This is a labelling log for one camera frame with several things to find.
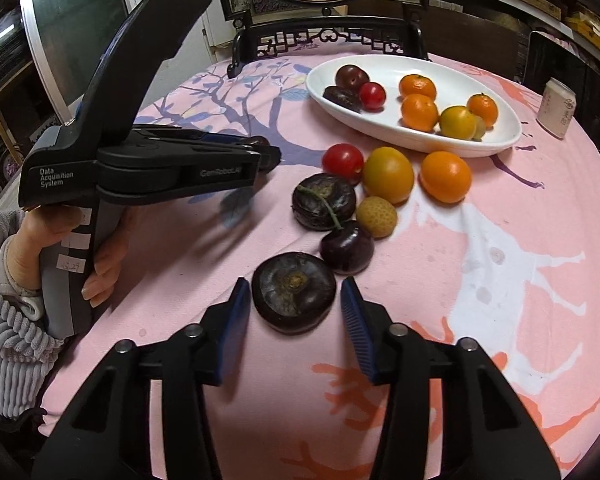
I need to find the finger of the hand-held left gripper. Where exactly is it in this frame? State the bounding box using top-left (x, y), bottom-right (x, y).
top-left (180, 130), bottom-right (283, 171)
top-left (180, 154), bottom-right (259, 202)

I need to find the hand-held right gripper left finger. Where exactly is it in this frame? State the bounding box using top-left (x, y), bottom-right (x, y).
top-left (30, 277), bottom-right (253, 480)

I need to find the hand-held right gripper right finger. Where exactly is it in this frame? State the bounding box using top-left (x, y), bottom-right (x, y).
top-left (340, 276), bottom-right (563, 480)

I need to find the dark red plum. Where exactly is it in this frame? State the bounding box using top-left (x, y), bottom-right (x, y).
top-left (335, 64), bottom-right (370, 92)

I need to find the red cherry tomato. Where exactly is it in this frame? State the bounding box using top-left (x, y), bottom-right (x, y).
top-left (321, 143), bottom-right (365, 186)
top-left (358, 81), bottom-right (387, 111)

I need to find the white oval plate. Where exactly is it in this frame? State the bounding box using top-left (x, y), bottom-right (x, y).
top-left (305, 55), bottom-right (523, 158)

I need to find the person's left forearm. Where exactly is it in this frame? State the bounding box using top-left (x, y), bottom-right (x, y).
top-left (0, 209), bottom-right (70, 413)

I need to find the person's left hand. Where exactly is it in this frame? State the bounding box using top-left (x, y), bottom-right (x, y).
top-left (9, 205), bottom-right (132, 307)

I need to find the dark cherry with stem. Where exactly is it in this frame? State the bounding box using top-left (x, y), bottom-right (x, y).
top-left (297, 185), bottom-right (375, 276)

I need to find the bumpy yellow lychee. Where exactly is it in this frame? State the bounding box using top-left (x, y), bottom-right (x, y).
top-left (355, 196), bottom-right (398, 239)

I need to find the round deer screen black stand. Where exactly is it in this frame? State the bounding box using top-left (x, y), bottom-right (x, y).
top-left (211, 0), bottom-right (431, 80)

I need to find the window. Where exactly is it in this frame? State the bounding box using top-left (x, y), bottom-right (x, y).
top-left (0, 0), bottom-right (148, 126)

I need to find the pale drink can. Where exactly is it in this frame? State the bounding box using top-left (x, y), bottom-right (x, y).
top-left (536, 78), bottom-right (578, 140)

